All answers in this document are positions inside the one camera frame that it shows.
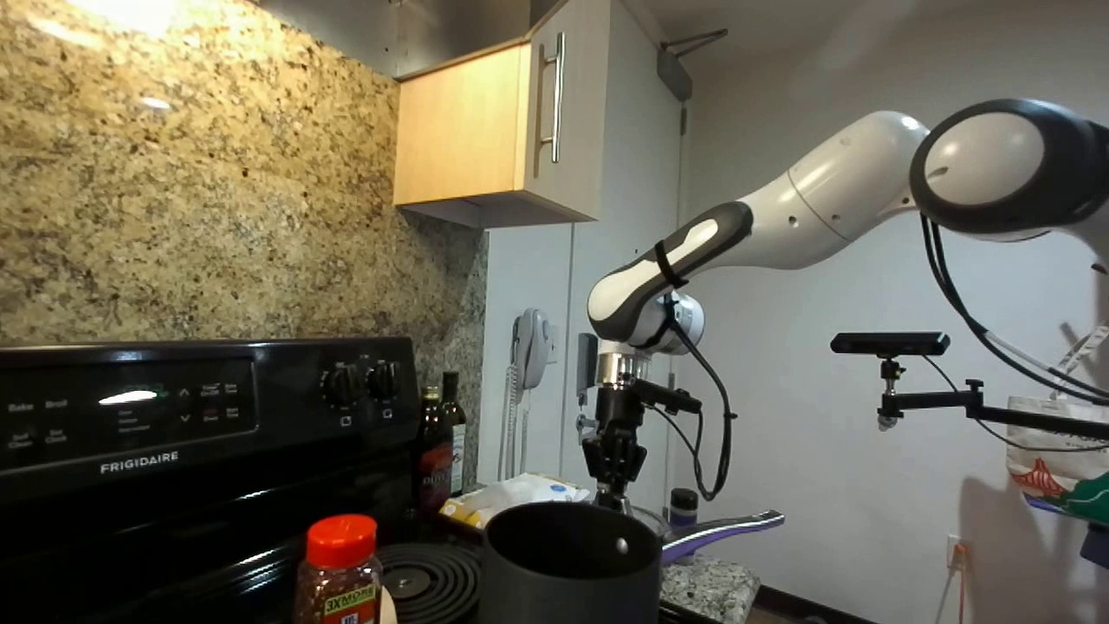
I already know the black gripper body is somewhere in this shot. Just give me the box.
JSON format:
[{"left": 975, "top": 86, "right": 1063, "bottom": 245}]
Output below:
[{"left": 579, "top": 383, "right": 652, "bottom": 474}]

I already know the spice jar with black lid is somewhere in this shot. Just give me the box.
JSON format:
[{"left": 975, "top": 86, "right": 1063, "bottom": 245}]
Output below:
[{"left": 670, "top": 487, "right": 703, "bottom": 526}]

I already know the white plastic bag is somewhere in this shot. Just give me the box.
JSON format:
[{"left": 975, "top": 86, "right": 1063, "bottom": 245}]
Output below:
[{"left": 435, "top": 467, "right": 594, "bottom": 535}]

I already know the dark bottle with white label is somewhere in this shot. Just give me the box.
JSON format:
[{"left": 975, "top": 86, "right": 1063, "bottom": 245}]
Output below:
[{"left": 441, "top": 367, "right": 472, "bottom": 496}]

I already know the dark bottle with orange label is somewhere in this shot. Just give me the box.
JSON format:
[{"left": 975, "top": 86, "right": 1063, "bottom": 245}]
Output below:
[{"left": 414, "top": 393, "right": 457, "bottom": 519}]

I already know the white door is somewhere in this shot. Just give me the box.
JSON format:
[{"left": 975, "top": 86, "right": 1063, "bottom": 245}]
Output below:
[{"left": 477, "top": 96, "right": 686, "bottom": 525}]

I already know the spice jar with red lid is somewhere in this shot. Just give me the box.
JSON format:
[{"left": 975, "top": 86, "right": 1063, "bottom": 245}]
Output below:
[{"left": 290, "top": 513, "right": 383, "bottom": 624}]

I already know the grey door closer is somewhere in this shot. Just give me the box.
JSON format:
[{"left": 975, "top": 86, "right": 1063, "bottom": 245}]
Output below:
[{"left": 655, "top": 29, "right": 731, "bottom": 103}]

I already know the black electric stove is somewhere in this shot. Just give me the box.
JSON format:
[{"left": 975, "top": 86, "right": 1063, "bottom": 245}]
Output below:
[{"left": 0, "top": 335, "right": 487, "bottom": 624}]

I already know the steel range hood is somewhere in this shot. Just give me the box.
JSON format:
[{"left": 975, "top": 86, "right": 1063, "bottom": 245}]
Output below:
[{"left": 247, "top": 0, "right": 536, "bottom": 82}]

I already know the green cloth item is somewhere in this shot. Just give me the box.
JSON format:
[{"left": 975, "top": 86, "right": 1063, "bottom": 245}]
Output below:
[{"left": 1060, "top": 467, "right": 1109, "bottom": 570}]

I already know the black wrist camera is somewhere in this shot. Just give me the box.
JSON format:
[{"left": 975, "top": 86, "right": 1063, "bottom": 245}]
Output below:
[{"left": 620, "top": 377, "right": 706, "bottom": 424}]

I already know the black pot with steel handle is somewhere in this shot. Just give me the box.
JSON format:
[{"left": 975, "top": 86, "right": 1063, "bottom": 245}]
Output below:
[{"left": 477, "top": 498, "right": 789, "bottom": 624}]

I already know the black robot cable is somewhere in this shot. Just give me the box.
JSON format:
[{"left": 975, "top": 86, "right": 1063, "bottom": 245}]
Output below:
[{"left": 648, "top": 213, "right": 1109, "bottom": 506}]

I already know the white wall phone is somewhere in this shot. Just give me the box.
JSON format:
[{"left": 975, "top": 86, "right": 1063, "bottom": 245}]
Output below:
[{"left": 507, "top": 306, "right": 559, "bottom": 400}]

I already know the black stereo camera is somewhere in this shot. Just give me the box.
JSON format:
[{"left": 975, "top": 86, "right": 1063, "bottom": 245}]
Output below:
[{"left": 828, "top": 330, "right": 953, "bottom": 361}]

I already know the light wood wall cabinet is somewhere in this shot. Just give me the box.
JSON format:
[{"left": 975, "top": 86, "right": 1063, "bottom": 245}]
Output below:
[{"left": 390, "top": 0, "right": 617, "bottom": 230}]

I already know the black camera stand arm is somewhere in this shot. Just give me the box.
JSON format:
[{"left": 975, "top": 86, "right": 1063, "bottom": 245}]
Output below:
[{"left": 873, "top": 354, "right": 1109, "bottom": 443}]

